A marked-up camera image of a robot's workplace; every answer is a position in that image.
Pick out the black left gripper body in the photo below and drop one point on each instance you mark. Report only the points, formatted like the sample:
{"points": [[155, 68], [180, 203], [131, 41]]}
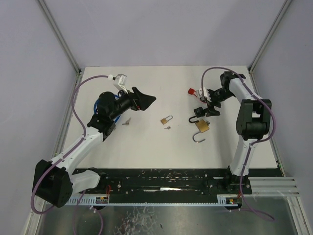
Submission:
{"points": [[135, 98]]}

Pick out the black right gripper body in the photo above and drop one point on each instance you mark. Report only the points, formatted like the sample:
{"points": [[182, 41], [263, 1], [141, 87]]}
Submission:
{"points": [[212, 107]]}

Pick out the black padlock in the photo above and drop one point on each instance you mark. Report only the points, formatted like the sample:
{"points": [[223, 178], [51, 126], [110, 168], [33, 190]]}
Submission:
{"points": [[198, 113]]}

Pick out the red cable padlock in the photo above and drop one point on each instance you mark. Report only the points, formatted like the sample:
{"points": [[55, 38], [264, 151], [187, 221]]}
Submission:
{"points": [[193, 92]]}

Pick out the small brass padlock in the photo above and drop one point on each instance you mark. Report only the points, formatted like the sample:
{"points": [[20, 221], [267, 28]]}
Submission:
{"points": [[166, 119]]}

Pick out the blue lock keys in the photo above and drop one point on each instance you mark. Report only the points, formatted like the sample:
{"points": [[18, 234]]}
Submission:
{"points": [[127, 122]]}

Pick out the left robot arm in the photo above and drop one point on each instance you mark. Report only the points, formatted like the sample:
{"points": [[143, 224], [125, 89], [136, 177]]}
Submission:
{"points": [[55, 180]]}

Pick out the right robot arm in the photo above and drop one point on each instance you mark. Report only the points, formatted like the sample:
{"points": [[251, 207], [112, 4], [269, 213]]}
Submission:
{"points": [[253, 120]]}

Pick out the large brass padlock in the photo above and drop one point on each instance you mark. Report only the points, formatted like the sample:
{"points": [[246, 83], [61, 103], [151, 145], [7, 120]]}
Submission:
{"points": [[202, 127]]}

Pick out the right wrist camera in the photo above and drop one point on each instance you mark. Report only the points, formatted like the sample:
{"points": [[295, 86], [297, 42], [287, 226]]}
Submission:
{"points": [[203, 94]]}

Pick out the aluminium frame post right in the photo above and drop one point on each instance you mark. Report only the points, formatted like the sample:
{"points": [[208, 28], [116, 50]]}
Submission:
{"points": [[274, 26]]}

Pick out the aluminium frame post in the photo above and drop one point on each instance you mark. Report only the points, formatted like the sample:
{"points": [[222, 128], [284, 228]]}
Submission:
{"points": [[58, 34], [274, 26]]}

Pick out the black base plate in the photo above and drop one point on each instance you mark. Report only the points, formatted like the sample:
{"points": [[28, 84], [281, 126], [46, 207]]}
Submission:
{"points": [[167, 186]]}

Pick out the grey slotted cable duct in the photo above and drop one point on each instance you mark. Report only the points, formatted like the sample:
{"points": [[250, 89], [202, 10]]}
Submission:
{"points": [[103, 201]]}

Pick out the aluminium frame post left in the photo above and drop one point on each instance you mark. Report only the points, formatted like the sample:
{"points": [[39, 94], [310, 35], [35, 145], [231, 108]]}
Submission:
{"points": [[58, 34]]}

